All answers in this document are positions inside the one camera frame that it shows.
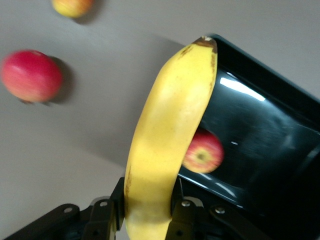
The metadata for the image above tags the red yellow mango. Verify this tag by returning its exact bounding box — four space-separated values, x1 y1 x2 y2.
51 0 95 19

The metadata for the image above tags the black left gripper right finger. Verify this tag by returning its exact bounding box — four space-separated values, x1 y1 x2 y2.
166 178 273 240

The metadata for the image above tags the black plastic box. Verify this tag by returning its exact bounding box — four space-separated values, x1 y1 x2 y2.
174 33 320 240

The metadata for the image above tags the yellow banana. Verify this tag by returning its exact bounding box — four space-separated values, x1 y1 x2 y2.
123 36 218 240

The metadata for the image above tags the red yellow apple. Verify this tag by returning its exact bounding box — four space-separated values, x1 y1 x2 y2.
181 128 225 175

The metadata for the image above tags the red round apple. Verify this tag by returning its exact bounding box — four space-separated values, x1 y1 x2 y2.
1 49 64 104

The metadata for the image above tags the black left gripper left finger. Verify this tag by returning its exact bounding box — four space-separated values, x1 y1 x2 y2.
4 176 126 240

